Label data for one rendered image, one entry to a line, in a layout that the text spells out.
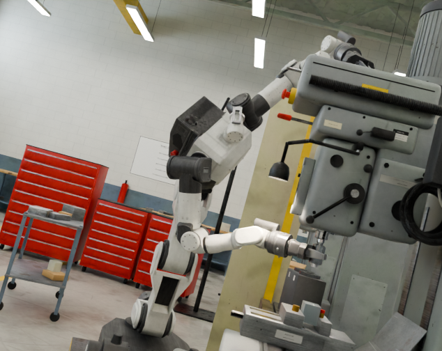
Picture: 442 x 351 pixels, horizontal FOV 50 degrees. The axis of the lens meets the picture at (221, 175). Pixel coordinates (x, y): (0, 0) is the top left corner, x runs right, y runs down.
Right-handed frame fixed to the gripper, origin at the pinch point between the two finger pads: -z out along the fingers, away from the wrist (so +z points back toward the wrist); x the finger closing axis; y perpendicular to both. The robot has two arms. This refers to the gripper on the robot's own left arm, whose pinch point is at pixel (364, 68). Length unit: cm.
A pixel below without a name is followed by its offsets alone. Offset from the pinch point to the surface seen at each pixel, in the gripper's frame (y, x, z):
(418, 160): -15.5, -14.8, -33.6
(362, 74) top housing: -0.8, 8.2, -12.6
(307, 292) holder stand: -85, -15, -27
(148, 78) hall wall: -324, -145, 913
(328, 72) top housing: -5.2, 18.0, -8.7
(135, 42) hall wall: -273, -99, 974
